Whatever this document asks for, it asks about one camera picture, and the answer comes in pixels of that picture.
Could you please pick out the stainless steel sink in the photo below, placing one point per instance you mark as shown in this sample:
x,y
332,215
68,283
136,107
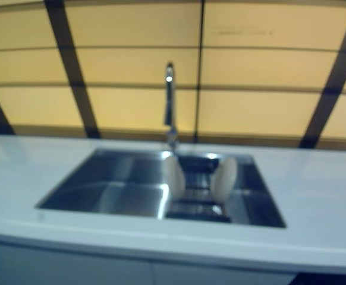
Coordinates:
x,y
101,184

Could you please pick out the white cabinet door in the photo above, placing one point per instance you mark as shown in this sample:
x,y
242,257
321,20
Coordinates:
x,y
57,264
220,276

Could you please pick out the cream ceramic plate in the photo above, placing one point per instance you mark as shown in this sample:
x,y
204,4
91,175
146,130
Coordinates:
x,y
175,178
224,179

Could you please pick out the chrome kitchen faucet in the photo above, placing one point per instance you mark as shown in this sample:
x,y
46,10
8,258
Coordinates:
x,y
169,101

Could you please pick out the black dish drying rack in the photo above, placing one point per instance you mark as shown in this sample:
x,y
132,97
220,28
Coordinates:
x,y
196,207

